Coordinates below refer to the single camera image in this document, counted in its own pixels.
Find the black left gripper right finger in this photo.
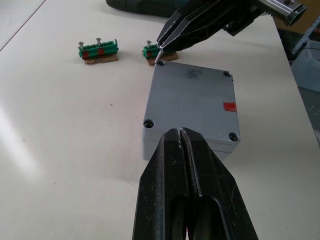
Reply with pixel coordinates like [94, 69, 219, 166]
[179, 127, 259, 240]

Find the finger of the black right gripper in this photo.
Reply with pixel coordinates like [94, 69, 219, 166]
[155, 0, 218, 46]
[159, 0, 262, 54]

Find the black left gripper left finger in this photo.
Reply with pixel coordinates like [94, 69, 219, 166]
[131, 128, 189, 240]

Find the grey box lid red mark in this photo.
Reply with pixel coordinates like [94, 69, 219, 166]
[141, 59, 241, 154]

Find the grey plastic junction box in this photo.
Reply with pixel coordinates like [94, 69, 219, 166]
[142, 138, 232, 162]

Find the short green screw holder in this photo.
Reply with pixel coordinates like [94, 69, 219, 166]
[141, 41, 180, 67]

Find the dark blue electric screwdriver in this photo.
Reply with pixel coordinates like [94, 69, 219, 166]
[105, 0, 186, 19]

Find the long green screw holder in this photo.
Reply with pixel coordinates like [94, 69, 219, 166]
[76, 37, 120, 65]

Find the grey perforated metal strut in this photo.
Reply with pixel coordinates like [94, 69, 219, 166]
[291, 18, 320, 55]

